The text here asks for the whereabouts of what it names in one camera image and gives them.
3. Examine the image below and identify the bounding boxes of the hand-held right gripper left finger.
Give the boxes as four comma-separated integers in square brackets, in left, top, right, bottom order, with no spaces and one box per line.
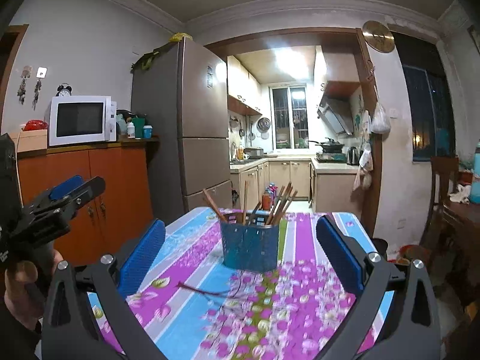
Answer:
[40,218,167,360]

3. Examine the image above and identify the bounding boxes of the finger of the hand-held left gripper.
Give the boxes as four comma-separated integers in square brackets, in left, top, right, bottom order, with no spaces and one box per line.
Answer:
[22,175,85,211]
[34,176,106,220]

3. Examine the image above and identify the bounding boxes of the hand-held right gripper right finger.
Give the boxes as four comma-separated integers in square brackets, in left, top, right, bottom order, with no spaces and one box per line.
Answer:
[316,215,441,360]

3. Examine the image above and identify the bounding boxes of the set of wooden chopsticks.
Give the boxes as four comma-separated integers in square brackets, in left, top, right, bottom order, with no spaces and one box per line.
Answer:
[202,181,299,227]

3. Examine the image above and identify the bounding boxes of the blue perforated utensil holder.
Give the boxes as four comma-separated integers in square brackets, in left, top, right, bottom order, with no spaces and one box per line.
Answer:
[219,212,280,272]

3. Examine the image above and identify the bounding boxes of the person's left forearm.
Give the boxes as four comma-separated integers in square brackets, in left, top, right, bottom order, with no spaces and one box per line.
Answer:
[0,296,44,360]

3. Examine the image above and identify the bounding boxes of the person's left hand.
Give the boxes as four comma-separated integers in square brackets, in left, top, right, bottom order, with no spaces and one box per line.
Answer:
[4,249,65,332]

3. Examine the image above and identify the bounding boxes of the orange wooden cabinet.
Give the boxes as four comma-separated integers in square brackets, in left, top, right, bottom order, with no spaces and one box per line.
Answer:
[17,138,160,267]

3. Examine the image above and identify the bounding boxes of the purple floral striped tablecloth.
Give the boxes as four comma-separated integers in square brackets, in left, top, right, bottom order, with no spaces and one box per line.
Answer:
[88,207,396,360]

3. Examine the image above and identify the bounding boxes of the beige cardboard box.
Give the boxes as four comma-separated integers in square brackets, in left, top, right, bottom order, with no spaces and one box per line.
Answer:
[7,129,49,153]

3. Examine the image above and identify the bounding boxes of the white microwave oven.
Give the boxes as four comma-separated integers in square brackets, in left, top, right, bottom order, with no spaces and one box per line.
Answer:
[48,95,118,147]

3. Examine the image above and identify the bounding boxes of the beige kitchen base cabinets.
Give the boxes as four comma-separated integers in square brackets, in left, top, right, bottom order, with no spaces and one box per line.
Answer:
[229,157,357,211]

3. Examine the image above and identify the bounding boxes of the bottles on floor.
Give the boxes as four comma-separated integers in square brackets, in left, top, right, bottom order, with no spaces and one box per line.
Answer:
[262,184,278,211]

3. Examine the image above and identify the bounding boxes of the gas stove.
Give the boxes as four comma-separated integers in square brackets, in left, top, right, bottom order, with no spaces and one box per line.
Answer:
[315,152,347,163]

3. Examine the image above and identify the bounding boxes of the white hook with ornament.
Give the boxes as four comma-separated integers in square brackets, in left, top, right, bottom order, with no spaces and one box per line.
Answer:
[33,67,48,110]

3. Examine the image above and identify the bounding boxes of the grey refrigerator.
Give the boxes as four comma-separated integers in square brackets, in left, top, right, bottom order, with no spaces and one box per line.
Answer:
[130,37,233,214]

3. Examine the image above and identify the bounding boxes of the black wok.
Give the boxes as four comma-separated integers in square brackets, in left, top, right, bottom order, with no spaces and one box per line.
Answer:
[307,137,344,152]

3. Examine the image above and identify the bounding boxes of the wooden chair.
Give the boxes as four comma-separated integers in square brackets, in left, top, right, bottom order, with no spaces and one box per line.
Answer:
[420,156,460,248]

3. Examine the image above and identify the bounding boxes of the wooden dining table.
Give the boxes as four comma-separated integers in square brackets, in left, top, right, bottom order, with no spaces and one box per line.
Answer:
[442,191,480,308]

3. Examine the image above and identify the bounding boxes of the white cloth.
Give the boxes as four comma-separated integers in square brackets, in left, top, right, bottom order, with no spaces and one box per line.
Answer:
[448,184,471,203]

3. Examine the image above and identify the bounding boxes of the hanging white plastic bag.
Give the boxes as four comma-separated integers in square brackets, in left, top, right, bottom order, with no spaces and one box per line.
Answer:
[370,99,391,134]

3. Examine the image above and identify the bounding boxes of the steel range hood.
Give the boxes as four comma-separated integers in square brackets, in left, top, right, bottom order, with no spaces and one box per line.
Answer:
[317,80,362,136]

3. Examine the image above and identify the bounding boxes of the blue water bottle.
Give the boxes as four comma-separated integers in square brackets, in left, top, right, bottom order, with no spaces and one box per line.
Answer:
[472,139,480,205]

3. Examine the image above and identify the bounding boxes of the dark barred window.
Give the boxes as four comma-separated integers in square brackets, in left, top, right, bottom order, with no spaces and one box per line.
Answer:
[394,32,456,162]

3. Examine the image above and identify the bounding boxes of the kitchen ceiling light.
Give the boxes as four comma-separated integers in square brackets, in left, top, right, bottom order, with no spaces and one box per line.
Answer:
[275,47,314,68]

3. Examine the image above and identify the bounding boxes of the hanging wall ornament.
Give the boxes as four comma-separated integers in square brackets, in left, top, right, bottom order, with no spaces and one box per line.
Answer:
[17,65,32,105]

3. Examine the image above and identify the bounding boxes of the kitchen wall cabinets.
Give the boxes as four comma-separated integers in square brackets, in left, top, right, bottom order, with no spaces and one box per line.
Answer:
[227,55,263,117]

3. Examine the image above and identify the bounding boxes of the gold wall clock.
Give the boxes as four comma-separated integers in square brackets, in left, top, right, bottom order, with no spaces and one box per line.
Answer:
[362,20,395,53]

